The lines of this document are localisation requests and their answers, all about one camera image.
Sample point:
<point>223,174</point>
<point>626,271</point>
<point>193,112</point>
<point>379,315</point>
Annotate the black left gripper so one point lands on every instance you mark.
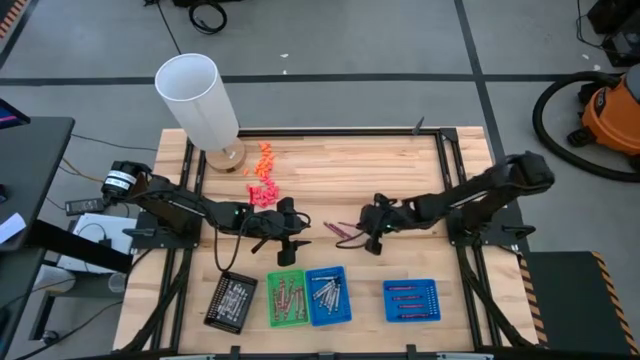
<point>282,230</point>

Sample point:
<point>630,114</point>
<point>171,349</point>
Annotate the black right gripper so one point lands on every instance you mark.
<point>382,220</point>

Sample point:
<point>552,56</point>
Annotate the blue plastic basket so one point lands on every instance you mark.
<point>435,300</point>
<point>330,318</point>

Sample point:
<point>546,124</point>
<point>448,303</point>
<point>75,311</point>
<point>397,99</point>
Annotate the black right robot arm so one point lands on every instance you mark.
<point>465,197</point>

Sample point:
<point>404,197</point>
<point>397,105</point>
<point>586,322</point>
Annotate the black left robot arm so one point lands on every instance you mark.
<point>170,202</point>

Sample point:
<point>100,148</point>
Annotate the orange eraser caps pile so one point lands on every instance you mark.
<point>264,167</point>

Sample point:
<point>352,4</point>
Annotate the green plastic basket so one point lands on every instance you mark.
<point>290,323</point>

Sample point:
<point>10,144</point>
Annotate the black plastic basket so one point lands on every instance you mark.
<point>217,300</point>

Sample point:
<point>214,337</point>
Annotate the white cylinder lamp wooden base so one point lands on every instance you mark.
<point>195,95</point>

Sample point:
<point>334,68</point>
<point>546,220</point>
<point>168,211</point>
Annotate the orange shop vacuum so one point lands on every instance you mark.
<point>612,117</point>
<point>536,117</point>

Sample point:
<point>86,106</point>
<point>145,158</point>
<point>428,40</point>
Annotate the clear plastic cup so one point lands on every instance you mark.
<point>117,283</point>

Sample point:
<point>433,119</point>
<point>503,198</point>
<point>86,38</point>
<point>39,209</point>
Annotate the black platform hazard stripes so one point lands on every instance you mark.
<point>570,300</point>

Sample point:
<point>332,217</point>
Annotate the white box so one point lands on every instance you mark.
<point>97,227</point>

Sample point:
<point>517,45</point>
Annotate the black power adapter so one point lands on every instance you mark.
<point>85,206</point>

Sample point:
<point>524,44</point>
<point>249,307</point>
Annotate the black desk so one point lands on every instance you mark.
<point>35,165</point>

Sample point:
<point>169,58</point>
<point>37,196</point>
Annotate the white paper sheet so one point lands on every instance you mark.
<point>10,227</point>

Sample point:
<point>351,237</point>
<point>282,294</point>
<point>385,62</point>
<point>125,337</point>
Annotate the black equipment case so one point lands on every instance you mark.
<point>625,45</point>

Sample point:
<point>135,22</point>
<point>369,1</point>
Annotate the laptop with blue screen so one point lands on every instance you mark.
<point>9,117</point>

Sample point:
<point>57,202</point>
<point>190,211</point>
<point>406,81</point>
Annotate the hazard striped floor mat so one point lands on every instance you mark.
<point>12,17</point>

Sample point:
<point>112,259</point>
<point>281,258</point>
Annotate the black aluminium table frame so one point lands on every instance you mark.
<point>350,132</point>

